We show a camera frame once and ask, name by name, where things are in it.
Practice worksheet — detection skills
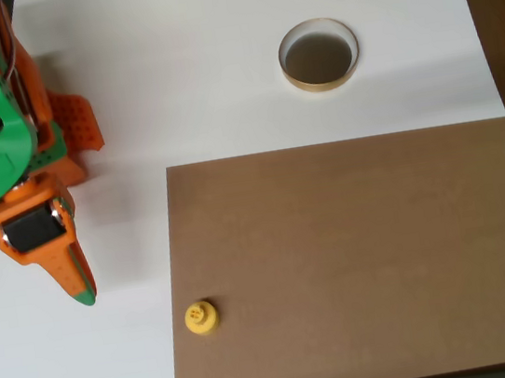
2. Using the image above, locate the small yellow peg piece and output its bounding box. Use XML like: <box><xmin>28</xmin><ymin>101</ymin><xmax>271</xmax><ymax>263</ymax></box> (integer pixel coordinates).
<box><xmin>182</xmin><ymin>296</ymin><xmax>223</xmax><ymax>339</ymax></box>

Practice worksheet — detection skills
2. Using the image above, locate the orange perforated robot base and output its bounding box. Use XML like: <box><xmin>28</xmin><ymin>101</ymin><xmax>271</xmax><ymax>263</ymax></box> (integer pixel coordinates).
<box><xmin>30</xmin><ymin>85</ymin><xmax>111</xmax><ymax>192</ymax></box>

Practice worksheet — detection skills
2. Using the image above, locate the round shallow gold-rimmed bowl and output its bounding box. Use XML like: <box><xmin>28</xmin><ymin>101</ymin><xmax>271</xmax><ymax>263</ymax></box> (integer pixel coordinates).
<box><xmin>274</xmin><ymin>12</ymin><xmax>366</xmax><ymax>99</ymax></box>

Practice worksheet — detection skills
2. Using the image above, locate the white base board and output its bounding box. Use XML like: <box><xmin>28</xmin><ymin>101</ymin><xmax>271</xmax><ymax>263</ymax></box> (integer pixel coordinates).
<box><xmin>0</xmin><ymin>0</ymin><xmax>505</xmax><ymax>378</ymax></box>

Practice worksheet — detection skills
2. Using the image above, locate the brown cardboard mat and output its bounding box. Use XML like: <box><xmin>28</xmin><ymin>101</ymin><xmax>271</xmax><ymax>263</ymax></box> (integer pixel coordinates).
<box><xmin>142</xmin><ymin>116</ymin><xmax>505</xmax><ymax>378</ymax></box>

